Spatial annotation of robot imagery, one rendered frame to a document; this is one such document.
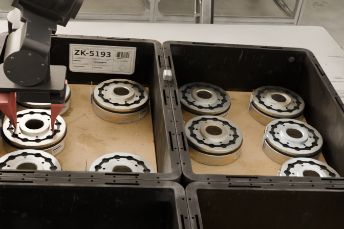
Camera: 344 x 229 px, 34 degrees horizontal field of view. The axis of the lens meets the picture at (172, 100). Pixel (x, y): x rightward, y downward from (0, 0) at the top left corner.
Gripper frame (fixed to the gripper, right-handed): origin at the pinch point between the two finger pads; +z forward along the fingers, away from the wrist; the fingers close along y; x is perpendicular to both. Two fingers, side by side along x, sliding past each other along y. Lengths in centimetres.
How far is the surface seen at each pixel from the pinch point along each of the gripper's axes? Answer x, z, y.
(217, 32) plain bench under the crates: 70, 22, 44
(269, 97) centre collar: 11.5, 1.7, 42.3
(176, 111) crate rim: -3.3, -5.7, 22.6
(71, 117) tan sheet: 7.1, 4.6, 5.5
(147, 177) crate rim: -18.8, -6.7, 17.3
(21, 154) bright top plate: -6.9, 0.7, -1.1
